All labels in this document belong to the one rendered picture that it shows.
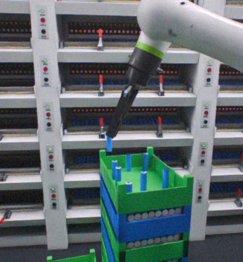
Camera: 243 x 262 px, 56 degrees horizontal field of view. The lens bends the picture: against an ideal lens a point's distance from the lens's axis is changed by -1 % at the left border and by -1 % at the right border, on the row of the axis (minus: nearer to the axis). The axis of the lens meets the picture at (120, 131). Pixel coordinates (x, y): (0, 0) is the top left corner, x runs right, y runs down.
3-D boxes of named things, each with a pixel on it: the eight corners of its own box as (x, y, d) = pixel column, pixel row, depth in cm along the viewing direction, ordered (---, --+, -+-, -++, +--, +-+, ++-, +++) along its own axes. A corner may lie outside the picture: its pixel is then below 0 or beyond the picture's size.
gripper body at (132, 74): (148, 75, 67) (135, 103, 70) (153, 75, 75) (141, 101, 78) (126, 64, 68) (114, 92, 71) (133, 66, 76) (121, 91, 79)
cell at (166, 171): (164, 170, 67) (163, 190, 68) (170, 169, 67) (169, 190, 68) (162, 168, 68) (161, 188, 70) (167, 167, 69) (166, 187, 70)
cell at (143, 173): (147, 193, 66) (147, 172, 65) (141, 194, 66) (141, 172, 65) (145, 190, 68) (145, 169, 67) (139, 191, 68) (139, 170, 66)
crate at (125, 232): (190, 231, 62) (192, 204, 61) (118, 243, 58) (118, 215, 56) (150, 185, 91) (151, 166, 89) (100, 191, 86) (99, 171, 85)
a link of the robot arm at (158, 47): (186, 18, 70) (154, 4, 71) (189, 7, 59) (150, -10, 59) (165, 61, 75) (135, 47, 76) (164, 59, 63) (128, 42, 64)
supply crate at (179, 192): (192, 204, 61) (194, 176, 59) (118, 215, 56) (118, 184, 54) (151, 166, 89) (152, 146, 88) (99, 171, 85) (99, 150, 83)
